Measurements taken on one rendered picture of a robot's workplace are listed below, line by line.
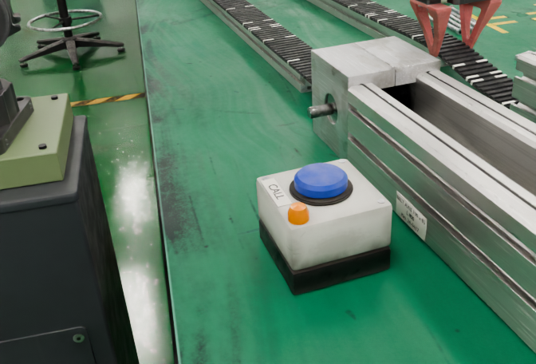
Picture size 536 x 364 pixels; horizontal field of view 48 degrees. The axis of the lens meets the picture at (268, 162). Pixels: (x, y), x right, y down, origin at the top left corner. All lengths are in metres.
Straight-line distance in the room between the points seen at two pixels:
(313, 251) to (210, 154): 0.25
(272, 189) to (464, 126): 0.19
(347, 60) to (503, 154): 0.19
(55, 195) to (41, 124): 0.11
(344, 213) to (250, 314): 0.10
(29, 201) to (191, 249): 0.19
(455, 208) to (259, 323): 0.16
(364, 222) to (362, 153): 0.14
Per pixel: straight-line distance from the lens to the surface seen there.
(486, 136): 0.53
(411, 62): 0.61
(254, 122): 0.71
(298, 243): 0.42
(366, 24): 1.03
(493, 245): 0.43
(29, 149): 0.65
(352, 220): 0.43
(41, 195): 0.63
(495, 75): 0.82
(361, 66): 0.60
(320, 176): 0.45
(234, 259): 0.49
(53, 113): 0.73
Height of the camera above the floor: 1.08
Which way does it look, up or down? 29 degrees down
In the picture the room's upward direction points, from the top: 4 degrees counter-clockwise
